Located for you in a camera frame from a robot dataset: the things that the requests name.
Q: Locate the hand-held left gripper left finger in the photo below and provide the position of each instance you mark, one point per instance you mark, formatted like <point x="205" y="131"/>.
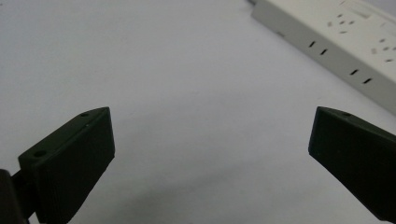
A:
<point x="71" y="161"/>

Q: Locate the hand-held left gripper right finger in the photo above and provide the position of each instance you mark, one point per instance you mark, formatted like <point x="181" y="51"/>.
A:
<point x="358" y="161"/>

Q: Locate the white power strip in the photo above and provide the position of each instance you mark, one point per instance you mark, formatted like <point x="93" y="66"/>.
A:
<point x="342" y="40"/>

